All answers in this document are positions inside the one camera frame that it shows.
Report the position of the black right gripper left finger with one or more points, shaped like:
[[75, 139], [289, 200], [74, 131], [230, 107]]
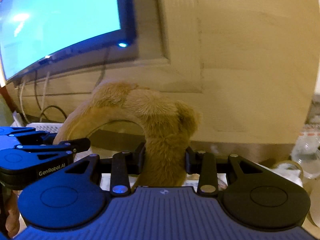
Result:
[[123, 165]]

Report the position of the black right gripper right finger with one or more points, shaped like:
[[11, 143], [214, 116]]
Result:
[[203, 164]]

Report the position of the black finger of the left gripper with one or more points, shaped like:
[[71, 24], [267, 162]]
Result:
[[73, 146]]

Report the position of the brown plush toy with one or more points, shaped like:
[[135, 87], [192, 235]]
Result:
[[168, 126]]

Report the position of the person's hand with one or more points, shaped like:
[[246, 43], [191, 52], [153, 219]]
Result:
[[12, 223]]

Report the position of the white perforated plastic basket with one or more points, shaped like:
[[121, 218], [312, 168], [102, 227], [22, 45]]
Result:
[[52, 127]]

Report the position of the clear plastic bowl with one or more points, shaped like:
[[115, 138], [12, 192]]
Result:
[[306, 154]]

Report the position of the white perforated steamer pot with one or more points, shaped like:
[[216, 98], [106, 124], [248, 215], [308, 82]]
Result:
[[315, 203]]

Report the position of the wall-mounted television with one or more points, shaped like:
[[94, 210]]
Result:
[[36, 33]]

